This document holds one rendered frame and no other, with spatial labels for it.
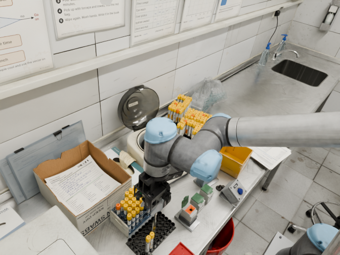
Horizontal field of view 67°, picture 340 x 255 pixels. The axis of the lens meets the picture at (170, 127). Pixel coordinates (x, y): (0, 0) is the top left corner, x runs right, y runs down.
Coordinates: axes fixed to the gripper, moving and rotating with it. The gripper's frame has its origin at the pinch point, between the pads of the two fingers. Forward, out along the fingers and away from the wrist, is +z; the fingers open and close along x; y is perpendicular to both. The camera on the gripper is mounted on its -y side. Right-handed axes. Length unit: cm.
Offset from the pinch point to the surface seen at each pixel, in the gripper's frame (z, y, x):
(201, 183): 15.2, -30.3, -0.3
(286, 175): 105, -171, 22
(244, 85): 18, -135, -33
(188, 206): 10.2, -14.0, 4.5
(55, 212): -12.2, 26.3, -11.9
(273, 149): 16, -79, 13
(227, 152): 16, -59, -3
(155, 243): 16.1, 2.7, 3.5
